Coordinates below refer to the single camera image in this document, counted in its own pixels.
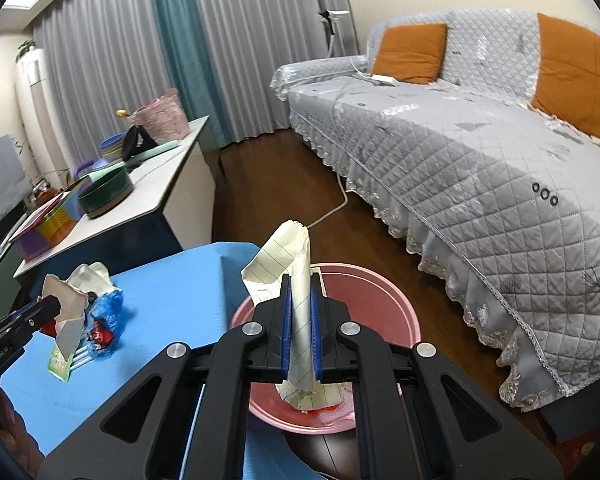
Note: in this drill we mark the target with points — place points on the orange cushion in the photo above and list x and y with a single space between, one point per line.
575 75
410 52

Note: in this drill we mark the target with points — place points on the colourful tin box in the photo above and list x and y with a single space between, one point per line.
45 230

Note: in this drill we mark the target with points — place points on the stack of coloured bowls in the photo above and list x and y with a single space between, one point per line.
111 147

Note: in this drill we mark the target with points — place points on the blue plastic bag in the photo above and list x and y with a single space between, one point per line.
112 305

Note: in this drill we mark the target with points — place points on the white standing air conditioner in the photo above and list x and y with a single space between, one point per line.
35 110

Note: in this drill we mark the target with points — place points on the person's left hand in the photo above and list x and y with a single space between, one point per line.
15 435

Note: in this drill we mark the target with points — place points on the yellow flower ornament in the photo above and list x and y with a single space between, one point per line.
123 114

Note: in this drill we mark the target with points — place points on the small green plant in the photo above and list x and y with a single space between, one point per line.
26 50

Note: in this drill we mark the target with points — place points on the white top coffee table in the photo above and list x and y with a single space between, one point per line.
145 195

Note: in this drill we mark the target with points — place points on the purple plastic container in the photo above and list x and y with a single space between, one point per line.
82 170

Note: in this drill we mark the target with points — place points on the white power strip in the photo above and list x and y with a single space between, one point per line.
382 80

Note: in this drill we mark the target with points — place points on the white floor stand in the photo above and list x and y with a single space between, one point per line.
335 30

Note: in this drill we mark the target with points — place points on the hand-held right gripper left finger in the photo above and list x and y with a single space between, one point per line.
286 340

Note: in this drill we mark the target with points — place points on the pink plastic basin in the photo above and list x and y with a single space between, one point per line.
380 310

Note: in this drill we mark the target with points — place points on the green snack bag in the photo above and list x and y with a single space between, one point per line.
60 365

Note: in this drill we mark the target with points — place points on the mint green tray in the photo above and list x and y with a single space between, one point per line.
155 152

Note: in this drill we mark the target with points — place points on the red black wrapper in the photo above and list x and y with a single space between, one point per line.
100 340

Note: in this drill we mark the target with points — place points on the teal curtain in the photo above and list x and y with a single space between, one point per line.
190 60

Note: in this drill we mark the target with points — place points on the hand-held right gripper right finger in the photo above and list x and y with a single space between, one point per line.
318 340

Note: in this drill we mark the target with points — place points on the dark green round tin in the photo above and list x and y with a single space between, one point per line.
105 192

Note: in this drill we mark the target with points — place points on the pink patterned bag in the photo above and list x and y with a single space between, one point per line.
165 115

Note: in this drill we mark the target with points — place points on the television with grey cover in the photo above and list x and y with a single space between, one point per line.
2 175

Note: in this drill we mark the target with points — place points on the red plastic bag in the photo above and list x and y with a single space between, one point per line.
330 411

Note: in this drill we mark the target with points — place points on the grey quilted sofa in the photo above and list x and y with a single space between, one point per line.
455 160

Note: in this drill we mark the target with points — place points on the lined paper sheet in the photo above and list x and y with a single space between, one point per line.
300 270

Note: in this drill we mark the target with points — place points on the grey curtain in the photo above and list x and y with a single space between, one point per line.
100 50
270 35

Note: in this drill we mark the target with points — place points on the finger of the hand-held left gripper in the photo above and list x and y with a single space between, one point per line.
40 310

